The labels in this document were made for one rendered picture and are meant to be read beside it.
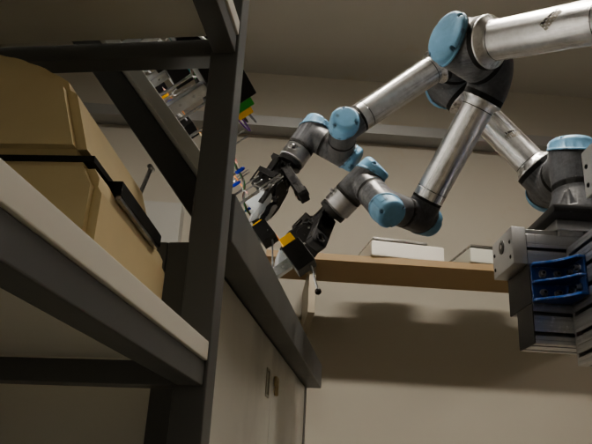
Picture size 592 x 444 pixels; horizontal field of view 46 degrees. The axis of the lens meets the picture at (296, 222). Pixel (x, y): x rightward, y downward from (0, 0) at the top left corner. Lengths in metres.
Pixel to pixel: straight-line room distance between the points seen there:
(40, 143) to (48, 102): 0.04
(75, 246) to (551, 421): 3.36
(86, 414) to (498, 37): 1.08
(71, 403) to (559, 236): 1.18
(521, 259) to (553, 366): 2.12
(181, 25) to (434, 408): 2.84
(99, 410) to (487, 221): 3.17
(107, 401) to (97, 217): 0.35
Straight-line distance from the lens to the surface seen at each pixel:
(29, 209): 0.38
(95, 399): 0.85
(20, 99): 0.60
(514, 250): 1.64
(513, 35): 1.49
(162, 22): 0.88
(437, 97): 2.04
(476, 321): 3.64
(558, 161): 1.82
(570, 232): 1.71
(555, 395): 3.70
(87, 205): 0.53
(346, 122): 1.74
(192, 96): 1.17
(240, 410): 1.12
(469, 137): 1.67
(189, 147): 0.91
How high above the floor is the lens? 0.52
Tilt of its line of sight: 22 degrees up
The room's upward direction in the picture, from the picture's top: 3 degrees clockwise
